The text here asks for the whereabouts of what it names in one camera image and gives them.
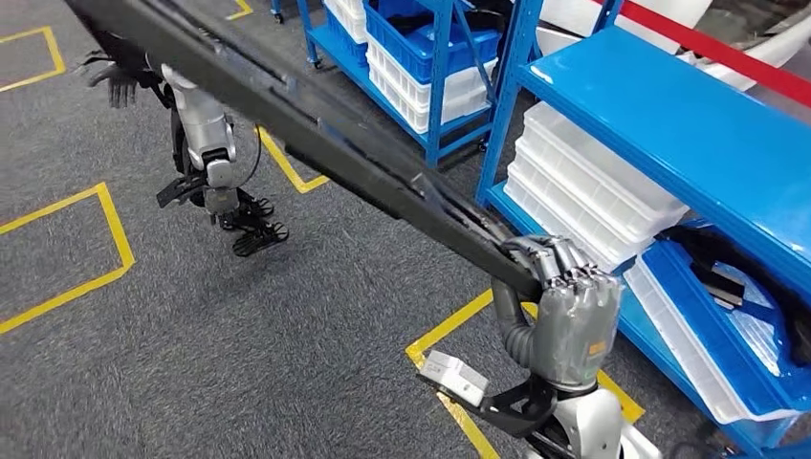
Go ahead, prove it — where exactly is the long black plastic part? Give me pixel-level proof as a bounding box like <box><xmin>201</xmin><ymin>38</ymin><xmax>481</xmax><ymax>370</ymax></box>
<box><xmin>63</xmin><ymin>0</ymin><xmax>545</xmax><ymax>302</ymax></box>

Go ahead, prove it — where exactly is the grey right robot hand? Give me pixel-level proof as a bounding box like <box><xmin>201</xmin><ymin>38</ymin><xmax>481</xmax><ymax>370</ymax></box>
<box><xmin>491</xmin><ymin>234</ymin><xmax>625</xmax><ymax>389</ymax></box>

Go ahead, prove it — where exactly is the small black part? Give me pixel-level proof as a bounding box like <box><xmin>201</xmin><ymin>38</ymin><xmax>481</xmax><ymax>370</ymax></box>
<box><xmin>689</xmin><ymin>260</ymin><xmax>748</xmax><ymax>310</ymax></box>

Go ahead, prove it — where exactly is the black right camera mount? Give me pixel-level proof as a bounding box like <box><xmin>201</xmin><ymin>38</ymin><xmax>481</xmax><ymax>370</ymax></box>
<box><xmin>418</xmin><ymin>373</ymin><xmax>559</xmax><ymax>440</ymax></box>

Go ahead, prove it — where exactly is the yellow floor tape square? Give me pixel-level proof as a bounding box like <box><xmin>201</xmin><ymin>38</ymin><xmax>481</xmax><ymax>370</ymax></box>
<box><xmin>405</xmin><ymin>288</ymin><xmax>647</xmax><ymax>459</ymax></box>
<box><xmin>254</xmin><ymin>123</ymin><xmax>331</xmax><ymax>195</ymax></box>

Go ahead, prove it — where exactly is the bystander robot grey hand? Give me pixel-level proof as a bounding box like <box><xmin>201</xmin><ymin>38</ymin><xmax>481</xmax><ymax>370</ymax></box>
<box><xmin>75</xmin><ymin>54</ymin><xmax>142</xmax><ymax>110</ymax></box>

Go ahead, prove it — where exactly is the clear plastic bag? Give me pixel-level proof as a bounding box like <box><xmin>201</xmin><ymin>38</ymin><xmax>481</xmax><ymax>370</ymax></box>
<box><xmin>712</xmin><ymin>262</ymin><xmax>783</xmax><ymax>378</ymax></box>

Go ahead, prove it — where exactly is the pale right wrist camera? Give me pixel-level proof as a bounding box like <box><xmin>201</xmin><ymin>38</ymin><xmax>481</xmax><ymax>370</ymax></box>
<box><xmin>419</xmin><ymin>350</ymin><xmax>491</xmax><ymax>408</ymax></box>

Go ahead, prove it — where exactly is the red barrier belt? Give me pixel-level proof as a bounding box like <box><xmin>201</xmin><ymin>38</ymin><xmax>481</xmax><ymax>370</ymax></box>
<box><xmin>592</xmin><ymin>0</ymin><xmax>811</xmax><ymax>109</ymax></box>

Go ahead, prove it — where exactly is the blue metal shelf rack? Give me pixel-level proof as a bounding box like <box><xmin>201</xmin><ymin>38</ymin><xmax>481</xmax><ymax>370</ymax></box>
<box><xmin>294</xmin><ymin>0</ymin><xmax>508</xmax><ymax>169</ymax></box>
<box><xmin>474</xmin><ymin>0</ymin><xmax>811</xmax><ymax>459</ymax></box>

